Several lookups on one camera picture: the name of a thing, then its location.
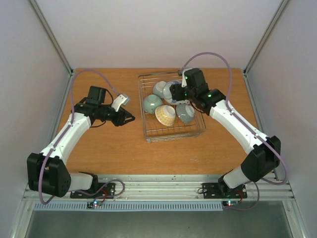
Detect blue floral white bowl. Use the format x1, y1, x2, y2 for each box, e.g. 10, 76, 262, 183
163, 80, 190, 105

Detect grey speckled bowl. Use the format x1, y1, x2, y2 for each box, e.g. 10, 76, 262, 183
176, 104, 195, 124

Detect pale green bowl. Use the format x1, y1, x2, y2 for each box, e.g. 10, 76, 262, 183
152, 81, 166, 99

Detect yellow blue patterned bowl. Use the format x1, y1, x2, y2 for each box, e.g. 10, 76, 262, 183
155, 105, 176, 126

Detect green ring patterned bowl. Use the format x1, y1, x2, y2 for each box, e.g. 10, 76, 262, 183
143, 94, 163, 114

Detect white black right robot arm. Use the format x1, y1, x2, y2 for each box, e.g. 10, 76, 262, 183
163, 68, 281, 197

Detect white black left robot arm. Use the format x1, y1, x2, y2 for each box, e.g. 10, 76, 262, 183
27, 86, 135, 197

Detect left controller board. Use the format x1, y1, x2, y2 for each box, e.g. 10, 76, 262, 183
86, 201, 103, 209

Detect controller board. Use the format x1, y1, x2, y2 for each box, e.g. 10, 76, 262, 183
222, 200, 241, 207
86, 201, 103, 209

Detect right controller board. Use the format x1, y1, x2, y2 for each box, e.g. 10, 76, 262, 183
222, 200, 241, 207

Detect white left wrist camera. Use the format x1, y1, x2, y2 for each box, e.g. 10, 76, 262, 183
111, 94, 131, 112

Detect metal wire dish rack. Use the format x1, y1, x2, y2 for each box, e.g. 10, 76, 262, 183
138, 71, 206, 142

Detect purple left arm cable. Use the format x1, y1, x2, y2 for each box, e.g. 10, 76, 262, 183
39, 69, 126, 205

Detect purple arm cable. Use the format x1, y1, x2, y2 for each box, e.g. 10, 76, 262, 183
182, 52, 290, 211
39, 69, 126, 205

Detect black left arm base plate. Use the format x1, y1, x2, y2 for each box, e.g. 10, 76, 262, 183
70, 182, 115, 199

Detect aluminium frame rails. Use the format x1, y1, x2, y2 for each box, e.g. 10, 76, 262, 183
9, 0, 317, 238

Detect grey slotted cable duct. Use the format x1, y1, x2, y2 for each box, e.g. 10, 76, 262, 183
33, 201, 223, 212

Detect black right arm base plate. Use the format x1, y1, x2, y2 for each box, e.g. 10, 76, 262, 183
201, 182, 248, 199

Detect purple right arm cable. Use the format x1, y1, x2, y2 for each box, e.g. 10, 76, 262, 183
182, 52, 290, 211

